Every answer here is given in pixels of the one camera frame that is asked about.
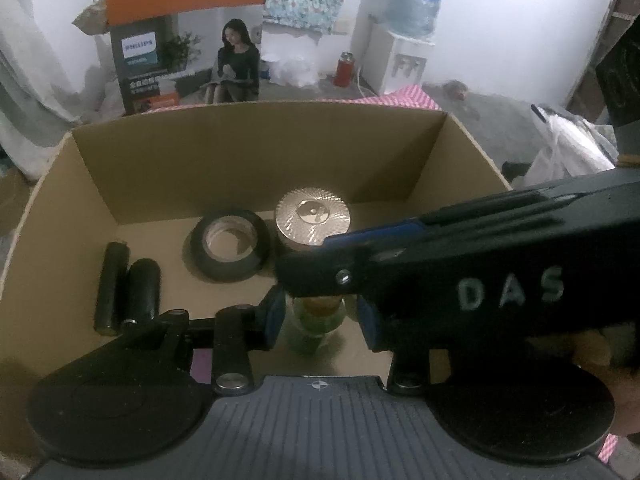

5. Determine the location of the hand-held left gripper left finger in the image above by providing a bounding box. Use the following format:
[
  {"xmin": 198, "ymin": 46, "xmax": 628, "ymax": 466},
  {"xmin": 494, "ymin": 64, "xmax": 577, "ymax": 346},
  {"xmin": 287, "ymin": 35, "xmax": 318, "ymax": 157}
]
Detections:
[{"xmin": 120, "ymin": 285, "xmax": 287, "ymax": 396}]

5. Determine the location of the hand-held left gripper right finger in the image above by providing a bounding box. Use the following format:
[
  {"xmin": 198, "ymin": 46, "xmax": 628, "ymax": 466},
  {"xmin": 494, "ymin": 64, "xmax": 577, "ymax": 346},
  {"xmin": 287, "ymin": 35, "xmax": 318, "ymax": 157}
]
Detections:
[{"xmin": 356, "ymin": 297, "xmax": 433, "ymax": 396}]

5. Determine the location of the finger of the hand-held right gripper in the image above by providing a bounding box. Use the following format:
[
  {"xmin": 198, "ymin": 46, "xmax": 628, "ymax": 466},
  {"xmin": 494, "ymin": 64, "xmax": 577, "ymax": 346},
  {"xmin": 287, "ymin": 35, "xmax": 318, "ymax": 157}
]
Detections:
[{"xmin": 322, "ymin": 186, "xmax": 567, "ymax": 252}]

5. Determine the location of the green glass dropper bottle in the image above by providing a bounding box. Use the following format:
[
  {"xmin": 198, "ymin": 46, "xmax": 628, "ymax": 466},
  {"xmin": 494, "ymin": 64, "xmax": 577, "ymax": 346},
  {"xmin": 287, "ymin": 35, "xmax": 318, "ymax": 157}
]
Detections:
[{"xmin": 284, "ymin": 294, "xmax": 354, "ymax": 357}]

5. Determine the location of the gold-lidded cosmetic jar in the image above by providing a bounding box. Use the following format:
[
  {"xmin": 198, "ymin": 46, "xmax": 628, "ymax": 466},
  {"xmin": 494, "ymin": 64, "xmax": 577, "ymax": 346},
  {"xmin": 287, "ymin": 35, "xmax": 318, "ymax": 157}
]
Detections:
[{"xmin": 274, "ymin": 186, "xmax": 354, "ymax": 261}]

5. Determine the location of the black tape roll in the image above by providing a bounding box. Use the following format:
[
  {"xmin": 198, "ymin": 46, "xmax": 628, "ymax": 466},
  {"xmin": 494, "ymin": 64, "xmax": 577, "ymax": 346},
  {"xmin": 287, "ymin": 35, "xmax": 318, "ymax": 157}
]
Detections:
[{"xmin": 189, "ymin": 208, "xmax": 274, "ymax": 282}]

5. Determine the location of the black cylinder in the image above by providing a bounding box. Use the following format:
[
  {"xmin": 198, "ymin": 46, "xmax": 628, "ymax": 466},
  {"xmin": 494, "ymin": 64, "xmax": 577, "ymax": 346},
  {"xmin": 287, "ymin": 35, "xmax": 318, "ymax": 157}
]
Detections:
[
  {"xmin": 95, "ymin": 241, "xmax": 132, "ymax": 336},
  {"xmin": 122, "ymin": 258, "xmax": 162, "ymax": 329}
]

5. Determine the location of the brown cardboard box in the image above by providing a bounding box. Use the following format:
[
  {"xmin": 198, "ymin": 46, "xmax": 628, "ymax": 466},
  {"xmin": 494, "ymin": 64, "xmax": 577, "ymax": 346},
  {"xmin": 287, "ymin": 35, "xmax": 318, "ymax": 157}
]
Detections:
[{"xmin": 0, "ymin": 101, "xmax": 516, "ymax": 466}]

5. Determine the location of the person's right hand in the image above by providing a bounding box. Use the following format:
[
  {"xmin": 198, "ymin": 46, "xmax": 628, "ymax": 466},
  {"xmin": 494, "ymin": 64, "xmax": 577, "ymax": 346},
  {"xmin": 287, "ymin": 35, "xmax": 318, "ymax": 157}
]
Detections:
[{"xmin": 572, "ymin": 331, "xmax": 640, "ymax": 437}]

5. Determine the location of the red checkered tablecloth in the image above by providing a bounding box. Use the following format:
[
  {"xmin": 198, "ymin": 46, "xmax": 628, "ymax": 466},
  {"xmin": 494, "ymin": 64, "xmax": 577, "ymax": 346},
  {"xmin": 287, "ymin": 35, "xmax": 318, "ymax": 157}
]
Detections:
[{"xmin": 350, "ymin": 85, "xmax": 622, "ymax": 464}]

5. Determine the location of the white plastic sack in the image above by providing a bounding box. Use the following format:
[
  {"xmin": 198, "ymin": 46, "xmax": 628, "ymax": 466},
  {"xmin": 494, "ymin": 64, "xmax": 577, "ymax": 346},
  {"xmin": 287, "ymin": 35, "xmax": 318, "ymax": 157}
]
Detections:
[{"xmin": 530, "ymin": 112, "xmax": 619, "ymax": 176}]

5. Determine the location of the red thermos flask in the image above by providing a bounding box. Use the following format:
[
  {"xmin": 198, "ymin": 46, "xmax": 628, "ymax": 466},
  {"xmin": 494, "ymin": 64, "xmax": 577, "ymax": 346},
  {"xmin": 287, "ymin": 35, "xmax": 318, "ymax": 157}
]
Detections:
[{"xmin": 334, "ymin": 51, "xmax": 355, "ymax": 89}]

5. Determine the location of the white water dispenser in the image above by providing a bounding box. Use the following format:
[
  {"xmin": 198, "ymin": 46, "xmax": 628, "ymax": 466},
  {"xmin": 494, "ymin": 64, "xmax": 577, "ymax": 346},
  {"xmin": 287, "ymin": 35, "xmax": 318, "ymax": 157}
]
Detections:
[{"xmin": 352, "ymin": 22, "xmax": 436, "ymax": 96}]

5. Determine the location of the crumpled white plastic bag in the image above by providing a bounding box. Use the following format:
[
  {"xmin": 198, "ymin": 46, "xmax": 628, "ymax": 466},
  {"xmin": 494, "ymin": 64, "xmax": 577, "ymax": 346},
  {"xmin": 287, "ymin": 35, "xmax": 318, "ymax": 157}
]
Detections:
[{"xmin": 270, "ymin": 55, "xmax": 321, "ymax": 87}]

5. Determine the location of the orange printed appliance carton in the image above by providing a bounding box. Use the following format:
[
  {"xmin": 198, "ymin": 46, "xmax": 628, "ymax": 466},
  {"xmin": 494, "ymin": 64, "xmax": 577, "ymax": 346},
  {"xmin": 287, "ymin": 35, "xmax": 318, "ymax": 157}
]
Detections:
[{"xmin": 72, "ymin": 0, "xmax": 271, "ymax": 119}]

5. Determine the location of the brown wooden cabinet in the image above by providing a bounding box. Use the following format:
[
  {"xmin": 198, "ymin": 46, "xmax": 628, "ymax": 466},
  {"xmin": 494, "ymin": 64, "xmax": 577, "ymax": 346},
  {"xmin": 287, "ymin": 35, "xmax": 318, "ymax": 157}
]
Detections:
[{"xmin": 565, "ymin": 0, "xmax": 640, "ymax": 122}]

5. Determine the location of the white curtain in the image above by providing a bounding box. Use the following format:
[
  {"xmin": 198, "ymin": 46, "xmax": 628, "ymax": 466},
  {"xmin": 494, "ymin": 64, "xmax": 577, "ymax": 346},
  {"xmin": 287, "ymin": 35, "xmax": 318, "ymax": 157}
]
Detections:
[{"xmin": 0, "ymin": 0, "xmax": 127, "ymax": 182}]

